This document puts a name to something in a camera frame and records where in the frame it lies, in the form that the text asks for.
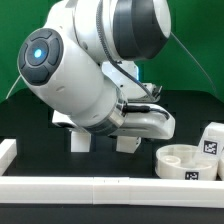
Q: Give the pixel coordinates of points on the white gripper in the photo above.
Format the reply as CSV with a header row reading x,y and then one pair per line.
x,y
104,111

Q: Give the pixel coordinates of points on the white round stool seat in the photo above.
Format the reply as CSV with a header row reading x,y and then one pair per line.
x,y
185,162

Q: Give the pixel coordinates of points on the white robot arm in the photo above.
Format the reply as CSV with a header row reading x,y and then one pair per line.
x,y
61,63

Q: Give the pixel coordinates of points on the white U-shaped boundary frame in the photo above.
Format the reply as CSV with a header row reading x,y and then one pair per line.
x,y
124,191

